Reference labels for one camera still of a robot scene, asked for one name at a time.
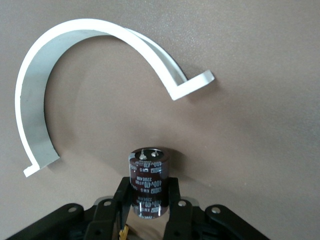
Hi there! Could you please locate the brown table mat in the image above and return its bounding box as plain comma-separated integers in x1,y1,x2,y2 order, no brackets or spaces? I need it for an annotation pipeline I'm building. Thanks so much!
0,0,320,240

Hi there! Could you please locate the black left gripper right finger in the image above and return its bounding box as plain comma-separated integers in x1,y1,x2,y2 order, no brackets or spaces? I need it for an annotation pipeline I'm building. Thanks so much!
162,176,271,240

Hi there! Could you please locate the small black terminal block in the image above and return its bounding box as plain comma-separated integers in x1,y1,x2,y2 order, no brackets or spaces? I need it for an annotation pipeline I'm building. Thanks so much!
127,146,171,221

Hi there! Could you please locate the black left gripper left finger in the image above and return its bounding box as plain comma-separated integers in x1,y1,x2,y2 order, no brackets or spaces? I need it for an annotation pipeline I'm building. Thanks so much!
7,176,133,240

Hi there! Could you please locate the white curved plastic bracket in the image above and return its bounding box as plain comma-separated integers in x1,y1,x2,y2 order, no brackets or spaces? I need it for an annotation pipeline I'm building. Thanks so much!
14,17,215,178

